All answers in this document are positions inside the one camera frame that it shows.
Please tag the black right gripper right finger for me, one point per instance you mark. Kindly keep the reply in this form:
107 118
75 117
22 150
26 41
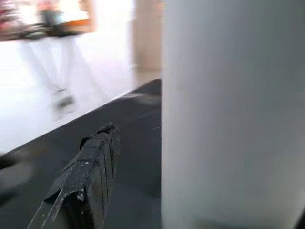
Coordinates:
301 223

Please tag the white plastic table leg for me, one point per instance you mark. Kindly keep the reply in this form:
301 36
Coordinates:
226 107

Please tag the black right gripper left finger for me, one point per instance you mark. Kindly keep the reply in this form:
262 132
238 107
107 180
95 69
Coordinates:
90 176

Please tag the black tablecloth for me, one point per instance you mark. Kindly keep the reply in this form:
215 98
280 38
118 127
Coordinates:
59 148

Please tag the black wall plug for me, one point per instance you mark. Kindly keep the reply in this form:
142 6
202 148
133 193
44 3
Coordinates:
65 102

